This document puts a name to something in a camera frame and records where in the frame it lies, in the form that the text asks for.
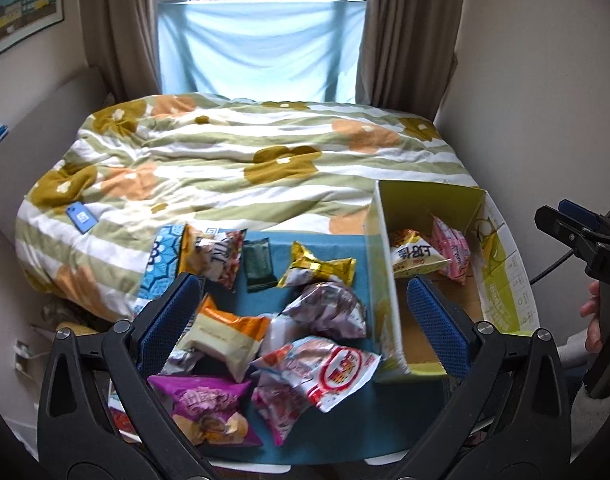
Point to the purple snack packet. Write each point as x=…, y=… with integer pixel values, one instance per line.
x=200, y=400

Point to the plain white snack packet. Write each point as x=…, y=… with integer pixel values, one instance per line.
x=280, y=332

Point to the white plug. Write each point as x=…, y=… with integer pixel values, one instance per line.
x=22, y=357

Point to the wall poster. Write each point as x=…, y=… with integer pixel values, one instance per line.
x=20, y=5

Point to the dark green snack packet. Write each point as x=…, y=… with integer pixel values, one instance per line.
x=259, y=265

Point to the person's right hand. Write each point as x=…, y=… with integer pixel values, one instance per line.
x=592, y=305

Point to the floral striped duvet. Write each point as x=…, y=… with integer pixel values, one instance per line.
x=235, y=170

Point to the gold snack packet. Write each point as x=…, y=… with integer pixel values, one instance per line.
x=310, y=267

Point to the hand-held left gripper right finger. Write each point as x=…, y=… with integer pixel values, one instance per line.
x=435, y=320

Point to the brown curtain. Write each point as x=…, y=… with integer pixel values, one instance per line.
x=410, y=35
x=117, y=30

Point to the beige padded headboard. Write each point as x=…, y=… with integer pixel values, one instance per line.
x=35, y=125

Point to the pink patterned snack packet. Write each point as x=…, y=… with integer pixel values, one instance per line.
x=277, y=412

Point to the light blue window cloth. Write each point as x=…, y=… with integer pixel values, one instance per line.
x=260, y=50

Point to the red and white snack packet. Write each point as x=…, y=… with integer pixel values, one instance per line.
x=330, y=372

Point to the brown snack packet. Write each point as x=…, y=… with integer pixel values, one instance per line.
x=225, y=260

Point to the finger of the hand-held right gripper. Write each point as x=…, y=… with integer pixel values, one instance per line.
x=560, y=227
x=582, y=210

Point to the yellow-green cardboard box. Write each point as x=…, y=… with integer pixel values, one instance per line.
x=385, y=260

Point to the small blue card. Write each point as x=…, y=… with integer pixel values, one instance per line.
x=82, y=217

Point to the mandala print box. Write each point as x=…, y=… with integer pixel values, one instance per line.
x=160, y=260

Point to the orange and white snack packet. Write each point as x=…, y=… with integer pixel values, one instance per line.
x=225, y=340

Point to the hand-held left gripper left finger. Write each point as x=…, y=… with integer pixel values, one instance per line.
x=167, y=320

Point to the maroon snack packet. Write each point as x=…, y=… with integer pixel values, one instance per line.
x=330, y=310

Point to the teal mat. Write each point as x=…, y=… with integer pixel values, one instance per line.
x=385, y=420

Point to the orange yellow snack packet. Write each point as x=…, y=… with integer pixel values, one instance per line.
x=415, y=255

